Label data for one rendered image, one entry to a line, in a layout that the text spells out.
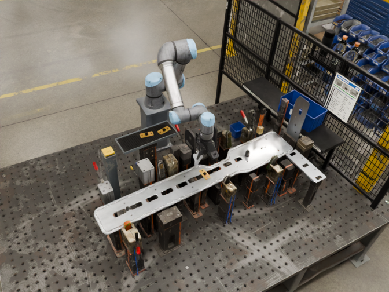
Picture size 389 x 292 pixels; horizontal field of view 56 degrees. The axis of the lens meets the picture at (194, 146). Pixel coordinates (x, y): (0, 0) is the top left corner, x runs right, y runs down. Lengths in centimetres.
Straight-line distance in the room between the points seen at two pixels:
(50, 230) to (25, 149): 173
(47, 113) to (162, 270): 273
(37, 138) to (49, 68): 135
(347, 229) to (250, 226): 65
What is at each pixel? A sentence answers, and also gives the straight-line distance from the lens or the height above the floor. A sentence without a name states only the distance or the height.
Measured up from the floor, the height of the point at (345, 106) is 126.
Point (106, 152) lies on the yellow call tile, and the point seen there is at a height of 116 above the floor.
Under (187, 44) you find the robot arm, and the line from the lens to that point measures 218.
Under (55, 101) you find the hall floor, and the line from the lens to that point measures 465.
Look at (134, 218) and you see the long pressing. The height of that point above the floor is 100.
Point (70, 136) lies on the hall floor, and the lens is 413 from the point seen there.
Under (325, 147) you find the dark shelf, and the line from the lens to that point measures 264.
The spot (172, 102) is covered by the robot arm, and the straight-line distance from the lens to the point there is 205.
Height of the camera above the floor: 274
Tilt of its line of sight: 45 degrees down
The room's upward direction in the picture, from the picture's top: 4 degrees clockwise
